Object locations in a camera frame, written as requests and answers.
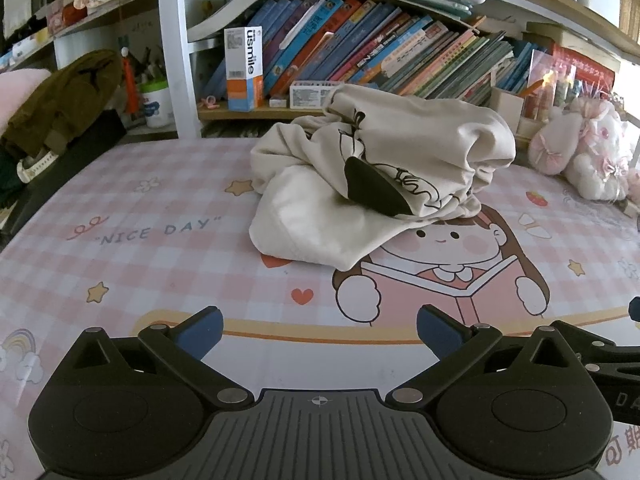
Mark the pink white plush bunny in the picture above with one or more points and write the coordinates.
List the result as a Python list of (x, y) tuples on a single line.
[(584, 144)]

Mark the white orange flat box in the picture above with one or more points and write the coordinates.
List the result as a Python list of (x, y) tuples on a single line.
[(309, 94)]

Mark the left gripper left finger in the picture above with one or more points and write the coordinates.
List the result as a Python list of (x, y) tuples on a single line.
[(136, 407)]

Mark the usmile white orange box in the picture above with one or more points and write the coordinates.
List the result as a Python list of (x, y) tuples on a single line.
[(243, 56)]

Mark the cream t-shirt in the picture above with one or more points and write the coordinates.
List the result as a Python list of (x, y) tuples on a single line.
[(335, 187)]

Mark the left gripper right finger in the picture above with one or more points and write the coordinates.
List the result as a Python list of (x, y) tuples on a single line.
[(506, 406)]

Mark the brown jacket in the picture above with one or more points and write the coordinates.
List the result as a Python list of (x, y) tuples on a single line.
[(60, 105)]

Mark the beige pen holder box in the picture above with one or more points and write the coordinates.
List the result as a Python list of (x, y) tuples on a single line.
[(508, 105)]

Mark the row of leaning books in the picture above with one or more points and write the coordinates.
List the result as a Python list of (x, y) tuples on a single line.
[(380, 45)]

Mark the pink checkered cartoon tablecloth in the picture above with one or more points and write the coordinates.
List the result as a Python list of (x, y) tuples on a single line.
[(154, 232)]

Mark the white cup with pens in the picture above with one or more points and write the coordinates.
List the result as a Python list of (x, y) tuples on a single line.
[(156, 103)]

